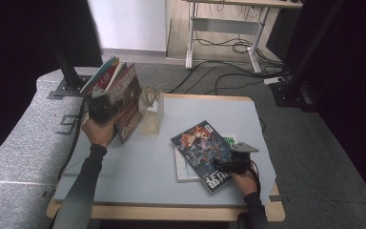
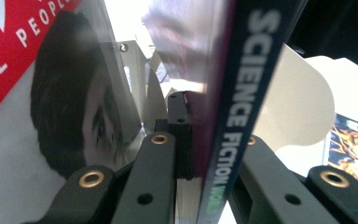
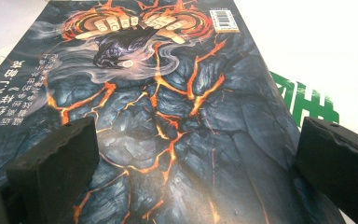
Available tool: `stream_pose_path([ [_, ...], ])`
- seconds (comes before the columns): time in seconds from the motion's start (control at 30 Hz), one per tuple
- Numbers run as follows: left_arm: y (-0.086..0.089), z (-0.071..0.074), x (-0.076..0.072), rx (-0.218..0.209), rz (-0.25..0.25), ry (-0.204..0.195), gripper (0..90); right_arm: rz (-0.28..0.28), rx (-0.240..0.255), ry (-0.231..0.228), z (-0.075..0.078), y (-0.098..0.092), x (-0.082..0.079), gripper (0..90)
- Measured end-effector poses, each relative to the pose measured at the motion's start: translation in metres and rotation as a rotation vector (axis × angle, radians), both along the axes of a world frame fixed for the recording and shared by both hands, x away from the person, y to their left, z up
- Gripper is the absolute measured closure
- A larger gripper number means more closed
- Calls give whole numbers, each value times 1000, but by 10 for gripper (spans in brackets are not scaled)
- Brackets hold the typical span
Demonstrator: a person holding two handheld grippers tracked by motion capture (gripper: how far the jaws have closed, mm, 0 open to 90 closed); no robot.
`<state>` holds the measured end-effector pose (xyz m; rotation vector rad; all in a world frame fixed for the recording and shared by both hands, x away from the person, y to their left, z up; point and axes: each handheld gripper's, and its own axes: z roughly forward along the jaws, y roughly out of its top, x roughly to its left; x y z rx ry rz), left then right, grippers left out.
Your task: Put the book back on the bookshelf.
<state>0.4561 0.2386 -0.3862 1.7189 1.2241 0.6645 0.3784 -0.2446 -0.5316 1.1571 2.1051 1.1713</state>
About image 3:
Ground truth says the dark blue lava magazine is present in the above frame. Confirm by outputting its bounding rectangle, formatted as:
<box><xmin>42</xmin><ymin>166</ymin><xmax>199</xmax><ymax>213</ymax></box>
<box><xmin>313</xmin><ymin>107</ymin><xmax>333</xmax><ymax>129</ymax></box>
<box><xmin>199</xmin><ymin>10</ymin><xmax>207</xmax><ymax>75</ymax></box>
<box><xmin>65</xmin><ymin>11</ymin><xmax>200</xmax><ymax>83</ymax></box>
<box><xmin>0</xmin><ymin>0</ymin><xmax>347</xmax><ymax>224</ymax></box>

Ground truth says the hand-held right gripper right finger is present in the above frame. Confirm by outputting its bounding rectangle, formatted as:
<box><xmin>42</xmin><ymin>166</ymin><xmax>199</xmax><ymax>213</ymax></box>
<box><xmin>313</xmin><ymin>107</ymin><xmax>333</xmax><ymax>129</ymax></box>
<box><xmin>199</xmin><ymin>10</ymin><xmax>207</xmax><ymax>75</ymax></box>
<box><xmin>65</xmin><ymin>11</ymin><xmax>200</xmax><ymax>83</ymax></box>
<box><xmin>295</xmin><ymin>116</ymin><xmax>358</xmax><ymax>224</ymax></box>

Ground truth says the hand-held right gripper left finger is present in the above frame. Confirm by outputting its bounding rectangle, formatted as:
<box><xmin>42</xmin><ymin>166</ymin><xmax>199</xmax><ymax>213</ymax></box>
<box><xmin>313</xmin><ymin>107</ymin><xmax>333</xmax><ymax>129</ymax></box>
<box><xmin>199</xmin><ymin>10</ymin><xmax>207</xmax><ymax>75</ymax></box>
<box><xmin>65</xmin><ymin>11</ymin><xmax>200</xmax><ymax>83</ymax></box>
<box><xmin>6</xmin><ymin>116</ymin><xmax>101</xmax><ymax>224</ymax></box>

